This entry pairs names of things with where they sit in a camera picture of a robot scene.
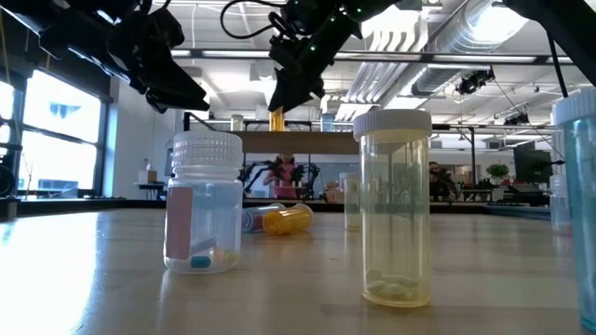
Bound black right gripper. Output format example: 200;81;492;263
268;0;402;114

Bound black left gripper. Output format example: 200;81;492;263
108;6;211;115

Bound orange pill bottle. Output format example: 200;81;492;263
262;203;314;237
269;106;286;133

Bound clear container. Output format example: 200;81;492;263
552;87;596;332

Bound person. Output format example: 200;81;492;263
427;160;460;202
263;154;302;200

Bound black overhead crossbeam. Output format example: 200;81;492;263
169;47;575;66

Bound stacked cardboard boxes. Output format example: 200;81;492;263
325;181;345;204

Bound large window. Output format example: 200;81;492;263
0;69;111;196

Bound background green potted plant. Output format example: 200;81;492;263
486;162;510;187

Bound black monitor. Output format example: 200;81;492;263
513;147;554;185

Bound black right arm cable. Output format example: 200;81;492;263
219;0;292;41

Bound black ceiling-mounted camera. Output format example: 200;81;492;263
454;68;496;97
502;111;532;127

